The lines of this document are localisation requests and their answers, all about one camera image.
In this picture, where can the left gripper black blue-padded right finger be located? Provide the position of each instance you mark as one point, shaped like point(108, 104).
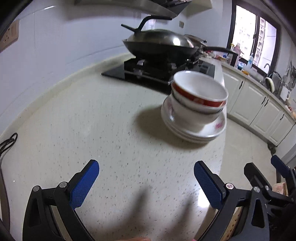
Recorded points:
point(225, 197)

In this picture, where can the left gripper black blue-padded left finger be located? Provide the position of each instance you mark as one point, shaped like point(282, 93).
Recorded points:
point(39, 222)

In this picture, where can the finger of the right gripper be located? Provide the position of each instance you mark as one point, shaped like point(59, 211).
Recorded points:
point(283, 171)
point(257, 179)

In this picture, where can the large white bowl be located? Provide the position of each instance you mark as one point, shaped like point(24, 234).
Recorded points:
point(195, 118)

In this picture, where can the red banded bowl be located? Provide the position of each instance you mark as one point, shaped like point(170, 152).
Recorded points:
point(199, 88)

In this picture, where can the large floral plate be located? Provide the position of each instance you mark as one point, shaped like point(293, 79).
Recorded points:
point(198, 133)

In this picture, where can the small white bowl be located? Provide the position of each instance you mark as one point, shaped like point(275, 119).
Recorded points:
point(196, 106)

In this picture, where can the kitchen window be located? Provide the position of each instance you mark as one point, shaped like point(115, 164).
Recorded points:
point(257, 34)

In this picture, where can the white lower cabinets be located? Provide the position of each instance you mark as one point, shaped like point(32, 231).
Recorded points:
point(255, 107)

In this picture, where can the black gas stove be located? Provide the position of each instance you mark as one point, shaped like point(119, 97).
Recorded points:
point(156, 75)

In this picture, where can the black wok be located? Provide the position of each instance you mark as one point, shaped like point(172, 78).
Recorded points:
point(146, 51)

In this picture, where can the steel wok lid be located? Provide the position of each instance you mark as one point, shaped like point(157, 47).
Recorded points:
point(157, 36)

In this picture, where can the range hood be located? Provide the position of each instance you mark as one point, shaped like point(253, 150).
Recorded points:
point(163, 8)

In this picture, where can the wall power socket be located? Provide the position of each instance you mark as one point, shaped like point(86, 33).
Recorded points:
point(10, 36)

